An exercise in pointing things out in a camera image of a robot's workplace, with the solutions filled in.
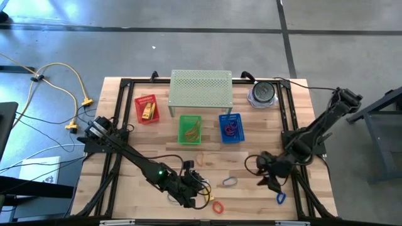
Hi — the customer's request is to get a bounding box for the red plastic basket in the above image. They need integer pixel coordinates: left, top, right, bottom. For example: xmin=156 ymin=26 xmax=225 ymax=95
xmin=134 ymin=94 xmax=161 ymax=125

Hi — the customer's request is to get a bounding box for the green plastic basket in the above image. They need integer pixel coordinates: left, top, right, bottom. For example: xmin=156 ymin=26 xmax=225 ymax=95
xmin=177 ymin=114 xmax=203 ymax=146

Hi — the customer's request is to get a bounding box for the pale green perforated metal shelf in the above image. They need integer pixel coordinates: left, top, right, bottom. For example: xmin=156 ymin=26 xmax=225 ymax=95
xmin=168 ymin=69 xmax=234 ymax=117

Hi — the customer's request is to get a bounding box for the silver bracket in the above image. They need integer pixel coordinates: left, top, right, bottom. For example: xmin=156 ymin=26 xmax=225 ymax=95
xmin=275 ymin=220 xmax=311 ymax=226
xmin=99 ymin=219 xmax=136 ymax=226

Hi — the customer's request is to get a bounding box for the black floor bar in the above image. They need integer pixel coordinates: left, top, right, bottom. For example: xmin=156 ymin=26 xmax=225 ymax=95
xmin=0 ymin=65 xmax=36 ymax=74

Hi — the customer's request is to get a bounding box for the blue plastic basket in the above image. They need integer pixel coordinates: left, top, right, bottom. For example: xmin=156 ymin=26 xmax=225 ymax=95
xmin=219 ymin=113 xmax=246 ymax=144

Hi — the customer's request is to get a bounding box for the grey-blue metal cart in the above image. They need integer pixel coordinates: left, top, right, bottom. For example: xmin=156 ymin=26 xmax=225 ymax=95
xmin=346 ymin=86 xmax=402 ymax=185

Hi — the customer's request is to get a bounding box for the white paper sheet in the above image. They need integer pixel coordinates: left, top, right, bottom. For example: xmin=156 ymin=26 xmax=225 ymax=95
xmin=18 ymin=156 xmax=61 ymax=185

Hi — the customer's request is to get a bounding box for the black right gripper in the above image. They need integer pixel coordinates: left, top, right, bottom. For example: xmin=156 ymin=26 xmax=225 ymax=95
xmin=256 ymin=151 xmax=295 ymax=194

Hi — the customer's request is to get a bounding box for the black aluminium table frame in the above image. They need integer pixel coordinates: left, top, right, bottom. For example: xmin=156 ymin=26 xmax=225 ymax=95
xmin=72 ymin=77 xmax=339 ymax=220

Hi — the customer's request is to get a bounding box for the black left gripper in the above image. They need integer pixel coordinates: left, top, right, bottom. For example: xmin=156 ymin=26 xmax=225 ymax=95
xmin=168 ymin=174 xmax=210 ymax=209

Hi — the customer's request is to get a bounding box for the yellow extension cable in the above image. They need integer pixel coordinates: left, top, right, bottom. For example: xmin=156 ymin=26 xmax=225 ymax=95
xmin=31 ymin=62 xmax=94 ymax=107
xmin=0 ymin=52 xmax=79 ymax=131

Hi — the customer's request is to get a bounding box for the black beam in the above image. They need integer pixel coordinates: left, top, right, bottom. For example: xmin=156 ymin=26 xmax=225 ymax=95
xmin=0 ymin=175 xmax=75 ymax=199

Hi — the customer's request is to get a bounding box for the black panel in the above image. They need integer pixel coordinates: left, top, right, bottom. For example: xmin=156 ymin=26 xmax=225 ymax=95
xmin=0 ymin=101 xmax=19 ymax=161

